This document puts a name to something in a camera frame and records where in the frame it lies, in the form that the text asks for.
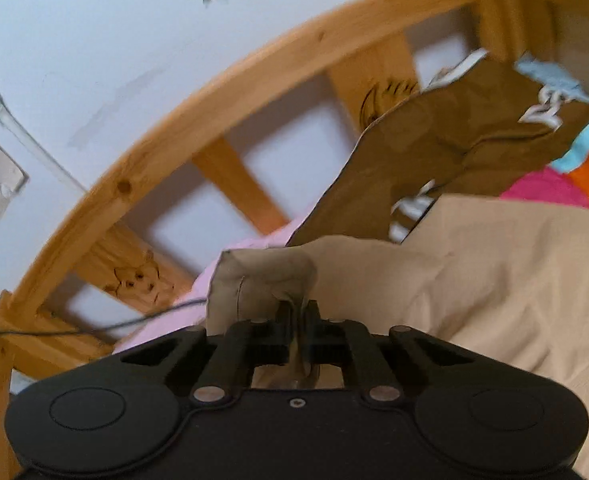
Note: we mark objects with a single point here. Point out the wooden headboard with moon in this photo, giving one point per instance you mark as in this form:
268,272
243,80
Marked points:
139,155

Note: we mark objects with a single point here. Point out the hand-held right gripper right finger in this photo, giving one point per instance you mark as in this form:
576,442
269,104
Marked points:
313,321

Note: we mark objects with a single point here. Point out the pale pink sheet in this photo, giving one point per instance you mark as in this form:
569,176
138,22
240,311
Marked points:
254,252

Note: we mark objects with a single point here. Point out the beige garment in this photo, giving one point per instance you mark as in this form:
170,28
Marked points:
474,285

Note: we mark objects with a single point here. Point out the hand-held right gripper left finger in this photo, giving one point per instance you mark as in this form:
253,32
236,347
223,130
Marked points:
284,321

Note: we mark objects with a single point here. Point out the colourful patchwork bedsheet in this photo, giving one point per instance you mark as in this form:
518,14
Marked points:
424,130

